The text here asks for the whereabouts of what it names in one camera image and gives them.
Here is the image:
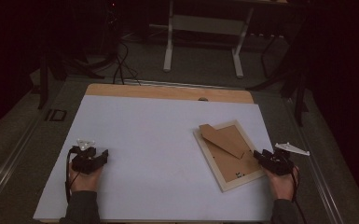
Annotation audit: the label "black metal stand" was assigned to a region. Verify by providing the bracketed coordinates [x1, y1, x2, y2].
[36, 46, 106, 110]
[247, 27, 311, 127]

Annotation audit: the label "wooden picture frame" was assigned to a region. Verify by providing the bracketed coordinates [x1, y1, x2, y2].
[193, 119, 267, 193]

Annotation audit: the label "person's right hand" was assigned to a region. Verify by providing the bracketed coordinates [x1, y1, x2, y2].
[264, 165, 300, 202]

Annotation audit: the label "left hand-held gripper cable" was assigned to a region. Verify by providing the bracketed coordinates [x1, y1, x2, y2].
[63, 146, 82, 203]

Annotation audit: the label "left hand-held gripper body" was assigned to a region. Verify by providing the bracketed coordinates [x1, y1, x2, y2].
[69, 138, 104, 175]

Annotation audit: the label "black floor socket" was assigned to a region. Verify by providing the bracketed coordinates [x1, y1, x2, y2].
[44, 108, 68, 122]

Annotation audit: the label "black floor cables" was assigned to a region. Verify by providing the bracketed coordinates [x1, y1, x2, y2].
[111, 38, 142, 86]

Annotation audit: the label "person's left hand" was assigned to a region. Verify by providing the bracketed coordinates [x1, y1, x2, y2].
[68, 161, 104, 193]

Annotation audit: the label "white metal desk frame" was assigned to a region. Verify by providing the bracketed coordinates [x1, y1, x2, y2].
[162, 0, 256, 79]

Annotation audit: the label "metal floor rail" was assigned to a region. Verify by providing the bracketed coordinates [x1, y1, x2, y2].
[0, 115, 46, 216]
[283, 97, 347, 224]

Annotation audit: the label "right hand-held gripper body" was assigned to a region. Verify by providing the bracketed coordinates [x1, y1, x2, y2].
[261, 142, 311, 176]

